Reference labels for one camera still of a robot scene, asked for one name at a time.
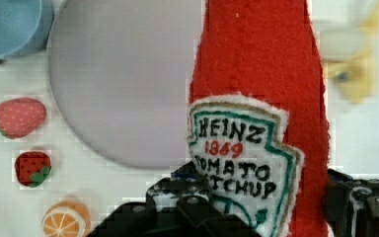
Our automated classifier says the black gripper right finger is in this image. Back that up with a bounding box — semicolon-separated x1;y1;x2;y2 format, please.
326;169;379;237

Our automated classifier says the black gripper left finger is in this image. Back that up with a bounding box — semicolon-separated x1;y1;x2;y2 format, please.
87;162;261;237

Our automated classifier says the red felt ketchup bottle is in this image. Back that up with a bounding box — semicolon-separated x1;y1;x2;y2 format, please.
188;0;333;237

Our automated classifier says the lilac round plate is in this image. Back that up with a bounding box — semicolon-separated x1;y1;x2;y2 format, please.
48;0;205;169

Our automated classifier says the felt orange slice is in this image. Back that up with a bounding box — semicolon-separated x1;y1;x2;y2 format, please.
41;200;91;237

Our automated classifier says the yellow felt banana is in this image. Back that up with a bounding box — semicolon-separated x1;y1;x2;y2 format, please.
314;0;379;104

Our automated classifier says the red felt strawberry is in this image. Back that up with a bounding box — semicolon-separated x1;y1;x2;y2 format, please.
15;151;51;188

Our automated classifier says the pink felt strawberry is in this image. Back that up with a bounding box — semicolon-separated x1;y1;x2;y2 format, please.
0;97;46;139

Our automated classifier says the blue cup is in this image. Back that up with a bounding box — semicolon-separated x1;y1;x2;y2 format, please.
0;0;54;60

